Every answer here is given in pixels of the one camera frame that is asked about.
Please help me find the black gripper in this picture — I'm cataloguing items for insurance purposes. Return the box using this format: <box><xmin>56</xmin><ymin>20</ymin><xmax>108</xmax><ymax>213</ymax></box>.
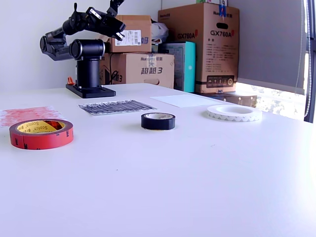
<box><xmin>85</xmin><ymin>7</ymin><xmax>126</xmax><ymax>41</ymax></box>

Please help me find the black tape roll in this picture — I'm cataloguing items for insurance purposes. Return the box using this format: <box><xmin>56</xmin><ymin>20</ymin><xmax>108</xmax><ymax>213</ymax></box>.
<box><xmin>141</xmin><ymin>112</ymin><xmax>176</xmax><ymax>131</ymax></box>

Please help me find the red tape roll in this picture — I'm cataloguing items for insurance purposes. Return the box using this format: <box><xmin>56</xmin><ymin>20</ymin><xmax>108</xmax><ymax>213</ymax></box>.
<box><xmin>9</xmin><ymin>118</ymin><xmax>74</xmax><ymax>151</ymax></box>

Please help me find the white tape roll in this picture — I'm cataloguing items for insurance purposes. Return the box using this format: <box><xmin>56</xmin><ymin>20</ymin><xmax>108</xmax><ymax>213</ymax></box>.
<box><xmin>206</xmin><ymin>104</ymin><xmax>263</xmax><ymax>123</ymax></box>

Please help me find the small labelled cardboard box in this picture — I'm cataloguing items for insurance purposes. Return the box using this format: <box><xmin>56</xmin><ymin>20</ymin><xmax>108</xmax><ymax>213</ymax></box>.
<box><xmin>100</xmin><ymin>15</ymin><xmax>153</xmax><ymax>53</ymax></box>

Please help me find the white plastic bag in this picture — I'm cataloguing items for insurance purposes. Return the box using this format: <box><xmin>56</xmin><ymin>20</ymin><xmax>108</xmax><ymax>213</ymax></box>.
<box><xmin>151</xmin><ymin>21</ymin><xmax>169</xmax><ymax>45</ymax></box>

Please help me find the cardboard box with blue print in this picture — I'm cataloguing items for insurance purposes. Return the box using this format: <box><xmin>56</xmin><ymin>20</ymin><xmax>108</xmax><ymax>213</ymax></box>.
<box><xmin>98</xmin><ymin>52</ymin><xmax>175</xmax><ymax>89</ymax></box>

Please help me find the black scribbled paper sheet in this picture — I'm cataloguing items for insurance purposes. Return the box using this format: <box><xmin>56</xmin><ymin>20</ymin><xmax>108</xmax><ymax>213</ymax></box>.
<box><xmin>78</xmin><ymin>99</ymin><xmax>158</xmax><ymax>117</ymax></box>

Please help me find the teal product box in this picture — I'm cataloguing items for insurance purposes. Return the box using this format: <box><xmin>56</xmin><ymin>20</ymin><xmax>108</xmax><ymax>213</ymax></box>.
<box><xmin>158</xmin><ymin>41</ymin><xmax>197</xmax><ymax>93</ymax></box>

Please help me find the plain white paper sheet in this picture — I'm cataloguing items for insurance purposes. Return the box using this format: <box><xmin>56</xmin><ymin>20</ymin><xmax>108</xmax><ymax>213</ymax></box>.
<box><xmin>150</xmin><ymin>94</ymin><xmax>224</xmax><ymax>109</ymax></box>

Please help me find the tall cardboard box GX760A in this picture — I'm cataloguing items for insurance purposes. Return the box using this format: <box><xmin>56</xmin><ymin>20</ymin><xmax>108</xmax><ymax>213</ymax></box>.
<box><xmin>158</xmin><ymin>2</ymin><xmax>240</xmax><ymax>94</ymax></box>

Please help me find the red scribbled paper sheet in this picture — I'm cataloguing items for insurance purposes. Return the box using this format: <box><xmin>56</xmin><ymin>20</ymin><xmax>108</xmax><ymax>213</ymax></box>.
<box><xmin>0</xmin><ymin>105</ymin><xmax>65</xmax><ymax>128</ymax></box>

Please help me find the grey roller blind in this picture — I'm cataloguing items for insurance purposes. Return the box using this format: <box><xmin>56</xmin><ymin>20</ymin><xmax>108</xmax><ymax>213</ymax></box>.
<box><xmin>228</xmin><ymin>0</ymin><xmax>307</xmax><ymax>96</ymax></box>

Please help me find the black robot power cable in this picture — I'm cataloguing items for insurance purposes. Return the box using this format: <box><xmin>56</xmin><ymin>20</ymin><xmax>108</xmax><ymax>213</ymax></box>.
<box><xmin>108</xmin><ymin>53</ymin><xmax>119</xmax><ymax>84</ymax></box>

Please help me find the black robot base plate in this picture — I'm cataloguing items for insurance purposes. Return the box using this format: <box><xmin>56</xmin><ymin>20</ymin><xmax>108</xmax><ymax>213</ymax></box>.
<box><xmin>65</xmin><ymin>83</ymin><xmax>117</xmax><ymax>99</ymax></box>

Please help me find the white bead chain cord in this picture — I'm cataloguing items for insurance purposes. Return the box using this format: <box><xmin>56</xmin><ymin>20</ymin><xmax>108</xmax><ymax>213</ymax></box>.
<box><xmin>304</xmin><ymin>0</ymin><xmax>312</xmax><ymax>118</ymax></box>

